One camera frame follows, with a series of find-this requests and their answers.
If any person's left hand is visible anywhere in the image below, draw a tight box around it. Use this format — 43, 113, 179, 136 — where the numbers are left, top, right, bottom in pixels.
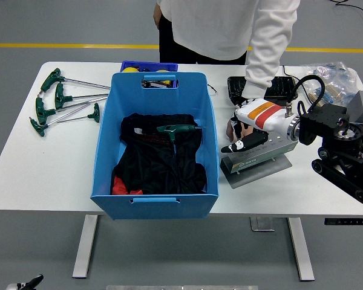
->
226, 117, 255, 143

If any large light blue plastic bin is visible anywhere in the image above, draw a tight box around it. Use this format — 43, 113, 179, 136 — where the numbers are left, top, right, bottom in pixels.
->
90, 71, 220, 221

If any short green T-handle hex wrench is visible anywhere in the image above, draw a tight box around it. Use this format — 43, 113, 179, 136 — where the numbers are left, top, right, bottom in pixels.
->
56, 102, 101, 124

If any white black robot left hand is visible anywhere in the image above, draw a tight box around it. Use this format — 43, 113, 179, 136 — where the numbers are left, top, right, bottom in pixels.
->
5, 274, 45, 290

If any white table leg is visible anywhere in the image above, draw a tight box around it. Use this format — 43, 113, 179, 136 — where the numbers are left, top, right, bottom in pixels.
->
71, 214, 99, 279
287, 216, 315, 282

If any grey box with display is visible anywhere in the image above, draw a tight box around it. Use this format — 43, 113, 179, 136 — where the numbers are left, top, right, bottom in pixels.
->
345, 90, 363, 117

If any clear bag of resistors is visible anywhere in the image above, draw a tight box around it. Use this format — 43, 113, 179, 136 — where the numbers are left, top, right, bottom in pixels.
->
299, 61, 359, 106

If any black plastic tray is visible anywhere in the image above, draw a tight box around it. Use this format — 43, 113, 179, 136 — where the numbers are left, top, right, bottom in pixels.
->
227, 75, 299, 106

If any person's right hand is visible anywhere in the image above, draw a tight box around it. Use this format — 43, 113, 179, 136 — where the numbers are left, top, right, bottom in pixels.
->
152, 4, 163, 30

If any black cloth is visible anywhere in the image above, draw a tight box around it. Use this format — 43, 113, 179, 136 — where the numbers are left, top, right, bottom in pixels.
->
110, 113, 208, 196

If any red cloth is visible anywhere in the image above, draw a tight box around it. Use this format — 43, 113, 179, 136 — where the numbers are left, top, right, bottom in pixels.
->
112, 176, 145, 196

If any grey metal table bracket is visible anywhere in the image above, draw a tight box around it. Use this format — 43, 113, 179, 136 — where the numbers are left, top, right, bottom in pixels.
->
249, 216, 275, 232

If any black table control panel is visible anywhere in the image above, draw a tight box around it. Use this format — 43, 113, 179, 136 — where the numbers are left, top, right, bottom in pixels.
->
324, 217, 363, 226

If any person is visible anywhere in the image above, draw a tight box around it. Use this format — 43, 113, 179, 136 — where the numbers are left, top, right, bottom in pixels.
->
152, 0, 301, 66

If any large green T-handle hex wrench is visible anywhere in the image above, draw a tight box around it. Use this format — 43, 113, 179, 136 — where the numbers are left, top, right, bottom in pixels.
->
156, 124, 204, 195

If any small dark blue bin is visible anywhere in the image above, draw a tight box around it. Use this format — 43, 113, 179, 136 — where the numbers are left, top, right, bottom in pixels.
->
120, 60, 179, 89

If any thin black adapter cord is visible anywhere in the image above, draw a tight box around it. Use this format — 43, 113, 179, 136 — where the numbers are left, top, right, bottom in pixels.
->
283, 65, 309, 97

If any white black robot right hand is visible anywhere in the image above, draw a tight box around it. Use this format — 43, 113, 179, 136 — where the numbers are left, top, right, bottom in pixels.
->
220, 98, 295, 153

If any grey green wrench stand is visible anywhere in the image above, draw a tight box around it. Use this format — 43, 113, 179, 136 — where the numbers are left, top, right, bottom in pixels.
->
220, 132, 299, 190

